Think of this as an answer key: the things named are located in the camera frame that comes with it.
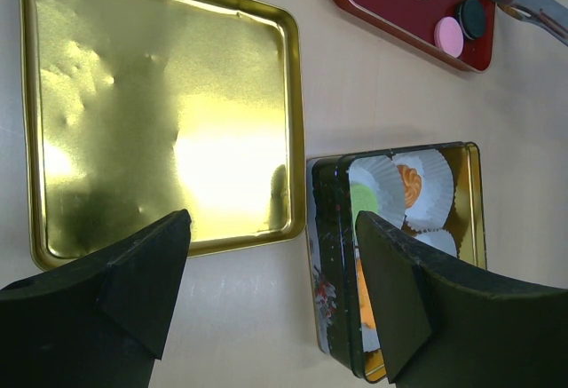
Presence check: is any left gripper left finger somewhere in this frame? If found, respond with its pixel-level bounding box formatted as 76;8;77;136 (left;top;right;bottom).
1;210;191;387

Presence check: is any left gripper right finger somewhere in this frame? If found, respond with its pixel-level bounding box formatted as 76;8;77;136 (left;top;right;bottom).
356;211;567;387

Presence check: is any orange fish-shaped cookie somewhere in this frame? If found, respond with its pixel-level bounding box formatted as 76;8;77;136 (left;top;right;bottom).
356;259;376;329

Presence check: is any gold square cookie tin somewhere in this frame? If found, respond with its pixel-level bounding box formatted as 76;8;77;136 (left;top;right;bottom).
306;142;486;384

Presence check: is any brown round cookie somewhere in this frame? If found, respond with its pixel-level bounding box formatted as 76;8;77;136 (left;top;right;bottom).
397;164;422;209

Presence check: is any gold tin lid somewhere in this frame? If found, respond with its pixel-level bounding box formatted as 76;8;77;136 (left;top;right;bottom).
20;0;306;270

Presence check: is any red rectangular tray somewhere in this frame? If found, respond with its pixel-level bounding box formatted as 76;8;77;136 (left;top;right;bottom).
334;0;495;73

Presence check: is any green round cookie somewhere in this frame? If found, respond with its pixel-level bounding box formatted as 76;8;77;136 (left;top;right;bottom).
350;183;380;221

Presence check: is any white paper cup front left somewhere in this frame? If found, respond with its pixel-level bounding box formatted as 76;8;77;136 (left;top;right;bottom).
355;257;380;352

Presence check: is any white paper cup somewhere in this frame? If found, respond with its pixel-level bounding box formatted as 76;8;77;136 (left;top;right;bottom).
348;155;406;228
403;222;458;257
392;149;454;227
355;257;380;352

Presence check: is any white paper cup front right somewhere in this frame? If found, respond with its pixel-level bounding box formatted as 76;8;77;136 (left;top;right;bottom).
403;222;458;257

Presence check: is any white paper cup back right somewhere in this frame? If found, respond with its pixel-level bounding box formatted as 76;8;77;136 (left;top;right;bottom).
392;149;454;227

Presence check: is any white paper cup back left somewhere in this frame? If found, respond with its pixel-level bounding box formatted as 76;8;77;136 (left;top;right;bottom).
348;155;406;228

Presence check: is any pink round cookie lower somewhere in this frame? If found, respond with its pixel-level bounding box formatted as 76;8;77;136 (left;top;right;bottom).
434;17;464;58

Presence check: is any black round cookie lower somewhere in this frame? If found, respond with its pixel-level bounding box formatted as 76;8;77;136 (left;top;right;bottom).
456;0;486;40

